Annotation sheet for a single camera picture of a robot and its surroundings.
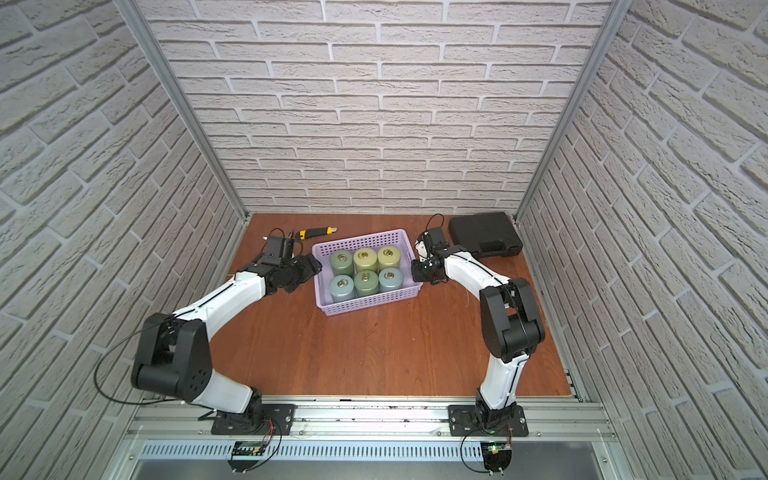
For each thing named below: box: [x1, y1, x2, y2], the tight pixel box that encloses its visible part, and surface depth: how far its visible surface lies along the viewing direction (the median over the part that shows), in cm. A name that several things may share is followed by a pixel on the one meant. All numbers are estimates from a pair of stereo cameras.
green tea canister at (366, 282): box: [354, 269, 379, 297], surface depth 92 cm
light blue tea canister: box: [378, 267, 403, 292], surface depth 94 cm
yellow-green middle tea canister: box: [353, 247, 378, 273], surface depth 98 cm
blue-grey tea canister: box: [329, 274, 354, 303], surface depth 91 cm
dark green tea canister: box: [329, 249, 354, 276], surface depth 97 cm
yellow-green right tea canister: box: [377, 245, 401, 271], surface depth 99 cm
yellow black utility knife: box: [298, 226, 338, 240], surface depth 116 cm
